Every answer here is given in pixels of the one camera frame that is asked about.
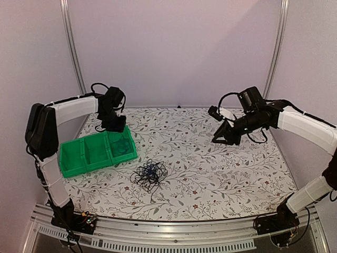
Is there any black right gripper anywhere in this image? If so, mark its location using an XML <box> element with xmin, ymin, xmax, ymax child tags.
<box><xmin>212</xmin><ymin>110</ymin><xmax>265</xmax><ymax>145</ymax></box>

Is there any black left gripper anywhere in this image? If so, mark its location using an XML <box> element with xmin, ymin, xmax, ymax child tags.
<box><xmin>100</xmin><ymin>109</ymin><xmax>127</xmax><ymax>132</ymax></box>

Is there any light blue cable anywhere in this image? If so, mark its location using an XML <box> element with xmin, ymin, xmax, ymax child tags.
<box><xmin>110</xmin><ymin>133</ymin><xmax>132</xmax><ymax>156</ymax></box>

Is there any black cable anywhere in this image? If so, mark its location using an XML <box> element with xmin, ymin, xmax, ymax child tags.
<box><xmin>131</xmin><ymin>158</ymin><xmax>168</xmax><ymax>203</ymax></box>

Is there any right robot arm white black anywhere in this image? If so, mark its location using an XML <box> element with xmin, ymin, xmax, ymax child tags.
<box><xmin>208</xmin><ymin>86</ymin><xmax>336</xmax><ymax>230</ymax></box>

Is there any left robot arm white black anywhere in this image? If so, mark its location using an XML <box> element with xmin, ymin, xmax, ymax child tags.
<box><xmin>25</xmin><ymin>83</ymin><xmax>126</xmax><ymax>208</ymax></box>

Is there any green bin right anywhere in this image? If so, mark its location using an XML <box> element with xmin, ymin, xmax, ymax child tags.
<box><xmin>107</xmin><ymin>125</ymin><xmax>138</xmax><ymax>165</ymax></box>

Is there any green bin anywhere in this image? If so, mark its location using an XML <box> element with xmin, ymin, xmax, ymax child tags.
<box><xmin>60</xmin><ymin>139</ymin><xmax>86</xmax><ymax>178</ymax></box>
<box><xmin>83</xmin><ymin>133</ymin><xmax>112</xmax><ymax>172</ymax></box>
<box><xmin>107</xmin><ymin>125</ymin><xmax>138</xmax><ymax>165</ymax></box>

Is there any green bin middle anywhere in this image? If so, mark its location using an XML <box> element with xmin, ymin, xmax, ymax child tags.
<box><xmin>83</xmin><ymin>133</ymin><xmax>112</xmax><ymax>172</ymax></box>

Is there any floral table mat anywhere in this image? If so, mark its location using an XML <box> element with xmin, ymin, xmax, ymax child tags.
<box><xmin>64</xmin><ymin>108</ymin><xmax>296</xmax><ymax>221</ymax></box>

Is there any green bin left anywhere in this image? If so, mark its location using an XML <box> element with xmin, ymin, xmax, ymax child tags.
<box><xmin>60</xmin><ymin>139</ymin><xmax>86</xmax><ymax>178</ymax></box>

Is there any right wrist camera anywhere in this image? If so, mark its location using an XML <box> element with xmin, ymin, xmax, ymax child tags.
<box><xmin>208</xmin><ymin>105</ymin><xmax>236</xmax><ymax>127</ymax></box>

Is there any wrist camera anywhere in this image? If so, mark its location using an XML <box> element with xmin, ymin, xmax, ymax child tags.
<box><xmin>208</xmin><ymin>105</ymin><xmax>236</xmax><ymax>127</ymax></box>
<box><xmin>114</xmin><ymin>92</ymin><xmax>126</xmax><ymax>116</ymax></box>

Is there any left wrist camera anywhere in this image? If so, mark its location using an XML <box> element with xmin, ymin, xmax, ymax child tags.
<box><xmin>114</xmin><ymin>92</ymin><xmax>126</xmax><ymax>116</ymax></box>

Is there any front aluminium rail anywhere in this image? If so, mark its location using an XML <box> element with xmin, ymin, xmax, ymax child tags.
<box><xmin>21</xmin><ymin>204</ymin><xmax>330</xmax><ymax>252</ymax></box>

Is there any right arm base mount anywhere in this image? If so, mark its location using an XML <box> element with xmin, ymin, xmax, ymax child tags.
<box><xmin>253</xmin><ymin>202</ymin><xmax>300</xmax><ymax>248</ymax></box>

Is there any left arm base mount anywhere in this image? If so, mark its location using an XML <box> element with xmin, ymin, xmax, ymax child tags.
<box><xmin>48</xmin><ymin>199</ymin><xmax>97</xmax><ymax>235</ymax></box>

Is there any left aluminium corner post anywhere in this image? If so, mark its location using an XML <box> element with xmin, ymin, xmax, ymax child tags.
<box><xmin>60</xmin><ymin>0</ymin><xmax>86</xmax><ymax>94</ymax></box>

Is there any aluminium corner post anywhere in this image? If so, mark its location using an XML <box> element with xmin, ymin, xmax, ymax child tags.
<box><xmin>60</xmin><ymin>0</ymin><xmax>86</xmax><ymax>94</ymax></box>
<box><xmin>263</xmin><ymin>0</ymin><xmax>290</xmax><ymax>99</ymax></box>

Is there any right aluminium corner post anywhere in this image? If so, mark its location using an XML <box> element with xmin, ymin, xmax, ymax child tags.
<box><xmin>263</xmin><ymin>0</ymin><xmax>290</xmax><ymax>99</ymax></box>

